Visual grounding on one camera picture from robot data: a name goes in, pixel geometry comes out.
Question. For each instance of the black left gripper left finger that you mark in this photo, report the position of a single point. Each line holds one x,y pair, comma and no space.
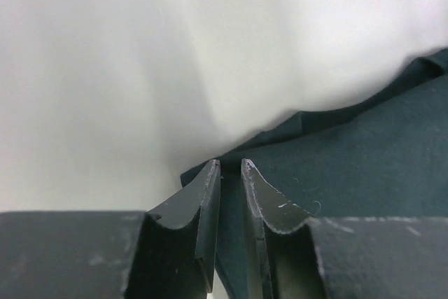
166,252

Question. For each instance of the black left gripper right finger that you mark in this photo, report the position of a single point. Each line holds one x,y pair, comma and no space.
292,254

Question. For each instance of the black t-shirt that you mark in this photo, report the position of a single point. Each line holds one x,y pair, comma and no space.
386,156

